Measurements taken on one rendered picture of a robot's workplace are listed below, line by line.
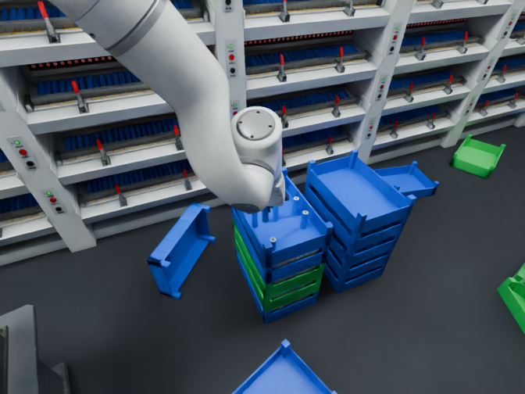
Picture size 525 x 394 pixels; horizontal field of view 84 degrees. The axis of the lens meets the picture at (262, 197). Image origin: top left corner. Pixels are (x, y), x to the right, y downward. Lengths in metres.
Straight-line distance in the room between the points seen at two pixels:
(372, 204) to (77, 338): 1.06
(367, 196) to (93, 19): 0.90
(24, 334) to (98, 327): 0.32
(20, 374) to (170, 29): 0.76
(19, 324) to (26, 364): 0.12
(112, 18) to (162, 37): 0.05
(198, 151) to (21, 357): 0.66
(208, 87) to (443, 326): 1.08
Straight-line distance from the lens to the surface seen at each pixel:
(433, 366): 1.16
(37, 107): 1.19
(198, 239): 1.31
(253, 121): 0.47
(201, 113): 0.40
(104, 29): 0.37
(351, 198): 1.03
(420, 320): 1.21
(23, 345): 0.93
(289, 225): 0.90
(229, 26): 1.08
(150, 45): 0.37
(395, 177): 1.77
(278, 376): 1.02
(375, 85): 1.49
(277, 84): 1.20
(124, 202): 1.30
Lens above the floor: 0.97
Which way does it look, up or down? 41 degrees down
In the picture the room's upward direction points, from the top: straight up
